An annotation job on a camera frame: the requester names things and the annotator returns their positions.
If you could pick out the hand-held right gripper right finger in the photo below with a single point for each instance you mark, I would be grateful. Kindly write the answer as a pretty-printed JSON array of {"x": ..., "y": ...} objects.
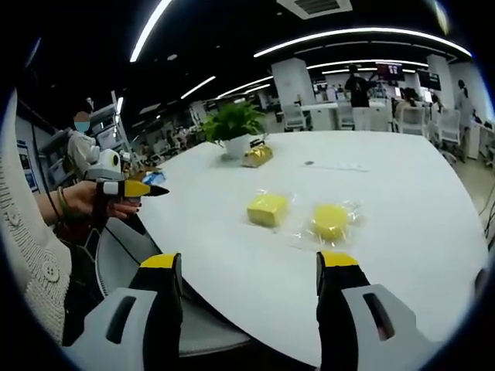
[{"x": 348, "y": 309}]

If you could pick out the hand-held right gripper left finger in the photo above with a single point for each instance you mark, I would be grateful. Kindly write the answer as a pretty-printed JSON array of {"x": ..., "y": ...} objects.
[{"x": 154, "y": 309}]

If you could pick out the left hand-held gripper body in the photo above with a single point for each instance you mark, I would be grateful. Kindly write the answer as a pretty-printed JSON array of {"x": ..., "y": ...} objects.
[{"x": 103, "y": 164}]

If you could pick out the round yellow silicone block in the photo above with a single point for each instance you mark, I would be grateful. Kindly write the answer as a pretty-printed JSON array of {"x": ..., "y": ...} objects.
[{"x": 330, "y": 222}]

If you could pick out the rectangular yellow silicone block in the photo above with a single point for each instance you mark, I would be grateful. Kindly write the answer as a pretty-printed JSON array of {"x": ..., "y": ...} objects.
[{"x": 267, "y": 208}]

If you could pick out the person's left hand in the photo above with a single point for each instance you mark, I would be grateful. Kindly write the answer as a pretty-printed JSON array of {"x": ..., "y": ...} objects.
[{"x": 79, "y": 201}]

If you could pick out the blue plastic packet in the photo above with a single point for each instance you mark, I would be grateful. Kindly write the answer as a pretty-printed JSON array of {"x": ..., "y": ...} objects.
[{"x": 154, "y": 178}]

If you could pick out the metal shelving rack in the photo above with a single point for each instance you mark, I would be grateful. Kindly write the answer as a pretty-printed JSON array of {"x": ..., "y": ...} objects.
[{"x": 110, "y": 120}]

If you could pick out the grey office chair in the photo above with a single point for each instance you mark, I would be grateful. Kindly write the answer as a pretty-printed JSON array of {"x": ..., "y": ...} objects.
[{"x": 123, "y": 251}]

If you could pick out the green potted plant white pot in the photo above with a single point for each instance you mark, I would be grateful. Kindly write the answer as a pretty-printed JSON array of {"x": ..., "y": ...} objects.
[{"x": 234, "y": 125}]

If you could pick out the gold wrapped box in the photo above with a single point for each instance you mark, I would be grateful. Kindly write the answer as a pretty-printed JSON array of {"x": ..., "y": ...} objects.
[{"x": 257, "y": 155}]

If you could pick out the curved ceiling light strip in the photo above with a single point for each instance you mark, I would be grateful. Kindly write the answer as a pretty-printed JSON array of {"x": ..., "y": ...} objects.
[
  {"x": 149, "y": 31},
  {"x": 363, "y": 35}
]

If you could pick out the white flat strip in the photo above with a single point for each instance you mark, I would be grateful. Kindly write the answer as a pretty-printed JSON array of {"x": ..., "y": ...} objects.
[{"x": 336, "y": 166}]

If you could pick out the ceiling air vent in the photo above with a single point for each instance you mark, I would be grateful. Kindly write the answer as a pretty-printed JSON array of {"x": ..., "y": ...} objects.
[{"x": 314, "y": 7}]

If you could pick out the blue wall poster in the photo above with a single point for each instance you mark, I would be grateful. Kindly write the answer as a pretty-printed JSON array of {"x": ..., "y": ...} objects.
[{"x": 27, "y": 166}]

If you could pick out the wall display screen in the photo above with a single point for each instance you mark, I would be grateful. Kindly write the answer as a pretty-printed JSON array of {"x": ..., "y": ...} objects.
[{"x": 390, "y": 71}]

